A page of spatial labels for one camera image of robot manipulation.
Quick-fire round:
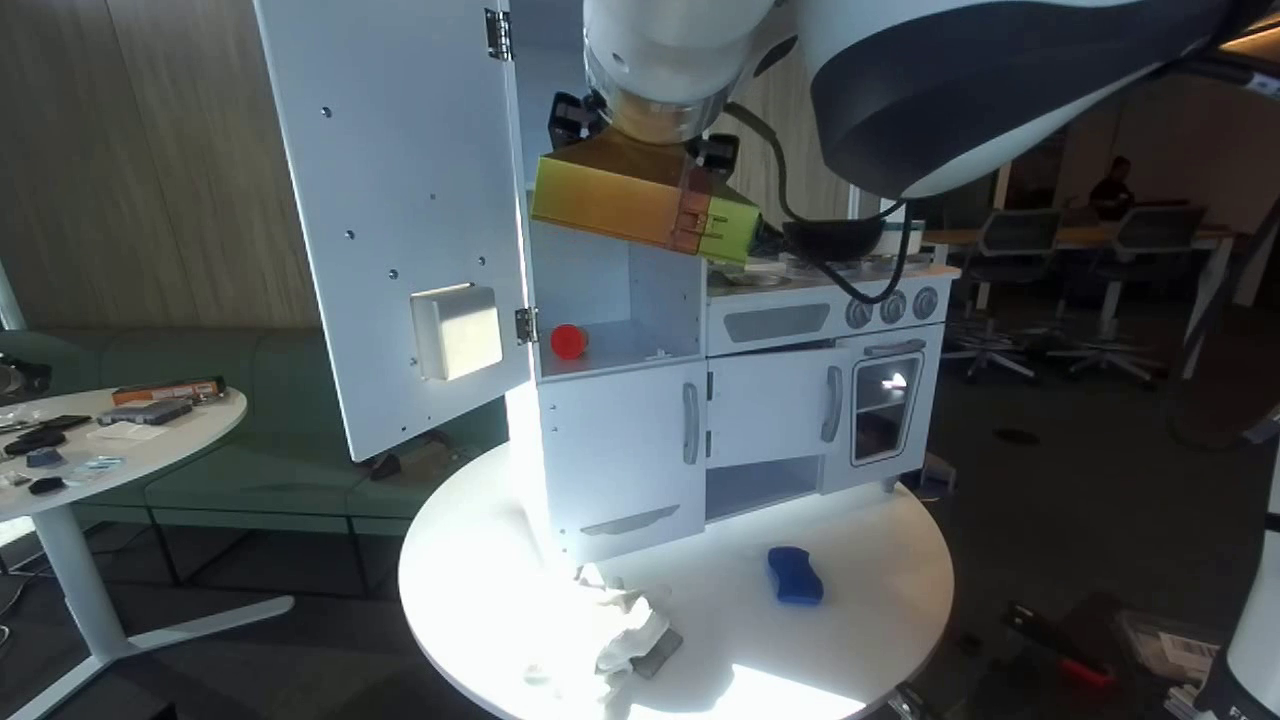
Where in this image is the wooden desk with white legs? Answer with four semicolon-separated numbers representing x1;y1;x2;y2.
931;216;1266;388

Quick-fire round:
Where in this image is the flat grey item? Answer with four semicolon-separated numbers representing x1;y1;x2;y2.
94;395;202;431

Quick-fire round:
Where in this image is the small grey block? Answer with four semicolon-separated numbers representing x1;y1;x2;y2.
626;623;688;683

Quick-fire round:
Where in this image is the black device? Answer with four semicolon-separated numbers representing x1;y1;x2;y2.
0;411;95;460

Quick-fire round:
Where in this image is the yellow green wrist block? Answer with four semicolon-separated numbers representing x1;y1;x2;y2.
530;146;768;262

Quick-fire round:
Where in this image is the grey office chair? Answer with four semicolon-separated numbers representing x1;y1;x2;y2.
948;204;1066;388
1054;196;1213;391

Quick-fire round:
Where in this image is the white lower fridge door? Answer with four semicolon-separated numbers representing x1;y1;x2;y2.
537;365;710;549

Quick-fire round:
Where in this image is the white toy oven door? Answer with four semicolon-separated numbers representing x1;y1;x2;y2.
841;330;948;497

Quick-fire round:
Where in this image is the round white table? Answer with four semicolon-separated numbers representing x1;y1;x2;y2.
393;434;962;720

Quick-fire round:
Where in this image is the white toy play kitchen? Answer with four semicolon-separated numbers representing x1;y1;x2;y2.
502;0;969;562

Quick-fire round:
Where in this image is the small white cabinet door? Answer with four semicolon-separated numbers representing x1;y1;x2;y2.
701;347;853;466

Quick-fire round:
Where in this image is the silver toy sink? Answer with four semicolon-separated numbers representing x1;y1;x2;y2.
704;257;791;293

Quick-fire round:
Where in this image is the orange brown tool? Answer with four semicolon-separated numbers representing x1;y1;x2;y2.
107;374;231;411

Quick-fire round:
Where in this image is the crumpled white wrapper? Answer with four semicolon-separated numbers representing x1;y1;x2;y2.
574;562;671;683

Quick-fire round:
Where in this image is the blue sponge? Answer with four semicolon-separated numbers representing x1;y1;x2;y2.
764;544;828;613

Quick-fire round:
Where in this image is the white oval side table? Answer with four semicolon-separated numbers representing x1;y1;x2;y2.
0;378;300;720

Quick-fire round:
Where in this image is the white box on door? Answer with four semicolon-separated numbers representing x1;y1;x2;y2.
403;279;508;388

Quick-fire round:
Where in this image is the red small object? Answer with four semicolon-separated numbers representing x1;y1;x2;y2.
546;320;598;369

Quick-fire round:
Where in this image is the seated person in dark clothes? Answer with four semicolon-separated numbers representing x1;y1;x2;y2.
1085;153;1139;227

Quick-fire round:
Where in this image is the tall white cabinet door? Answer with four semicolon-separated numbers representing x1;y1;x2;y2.
249;0;542;466

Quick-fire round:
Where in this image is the red and black tool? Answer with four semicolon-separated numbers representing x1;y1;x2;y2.
1000;600;1130;696

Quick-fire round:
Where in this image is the green upholstered bench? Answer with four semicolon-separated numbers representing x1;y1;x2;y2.
0;320;518;540

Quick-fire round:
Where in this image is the black bowl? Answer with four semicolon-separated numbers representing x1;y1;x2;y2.
781;211;894;262

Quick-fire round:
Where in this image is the white paper packaging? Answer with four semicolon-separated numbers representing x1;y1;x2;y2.
1116;606;1229;696

